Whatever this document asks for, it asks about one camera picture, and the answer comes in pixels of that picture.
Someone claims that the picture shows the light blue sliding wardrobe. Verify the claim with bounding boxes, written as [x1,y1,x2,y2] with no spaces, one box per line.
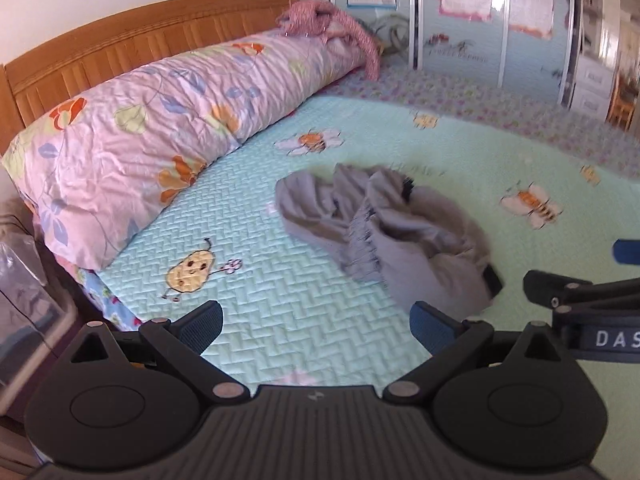
[325,0,583,106]

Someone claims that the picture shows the wooden chair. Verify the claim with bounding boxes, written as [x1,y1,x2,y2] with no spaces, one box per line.
[607,75,636,131]

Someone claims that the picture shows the blue floral quilt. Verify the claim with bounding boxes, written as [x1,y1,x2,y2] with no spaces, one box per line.
[52,252,143,333]

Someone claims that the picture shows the wooden headboard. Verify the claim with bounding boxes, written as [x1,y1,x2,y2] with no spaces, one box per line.
[0,0,301,158]

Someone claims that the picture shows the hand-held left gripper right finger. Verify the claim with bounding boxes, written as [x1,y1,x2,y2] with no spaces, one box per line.
[382,301,563,405]

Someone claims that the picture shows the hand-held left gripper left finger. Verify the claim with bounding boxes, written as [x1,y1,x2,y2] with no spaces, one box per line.
[70,300,251,406]

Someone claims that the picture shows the white drawer cabinet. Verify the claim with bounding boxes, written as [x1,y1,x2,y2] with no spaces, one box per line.
[570,0,623,121]

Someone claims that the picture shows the purple dotted bed sheet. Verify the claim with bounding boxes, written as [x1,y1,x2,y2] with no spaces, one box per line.
[320,67,640,181]

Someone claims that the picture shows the pink floral long pillow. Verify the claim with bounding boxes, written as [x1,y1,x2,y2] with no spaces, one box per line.
[0,30,381,271]

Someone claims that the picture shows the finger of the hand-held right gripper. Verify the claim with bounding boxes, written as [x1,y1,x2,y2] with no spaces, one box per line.
[614,239,640,264]
[523,270,640,312]

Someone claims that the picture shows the clear plastic storage box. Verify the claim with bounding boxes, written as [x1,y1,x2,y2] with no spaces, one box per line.
[0,237,78,401]

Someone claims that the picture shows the grey pants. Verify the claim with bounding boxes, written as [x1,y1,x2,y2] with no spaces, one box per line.
[274,162,505,313]

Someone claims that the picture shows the pink knitted blanket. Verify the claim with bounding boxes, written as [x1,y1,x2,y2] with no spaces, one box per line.
[277,0,383,81]

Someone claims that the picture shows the green quilted bee bedspread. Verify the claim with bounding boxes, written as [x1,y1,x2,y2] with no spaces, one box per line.
[97,96,640,396]

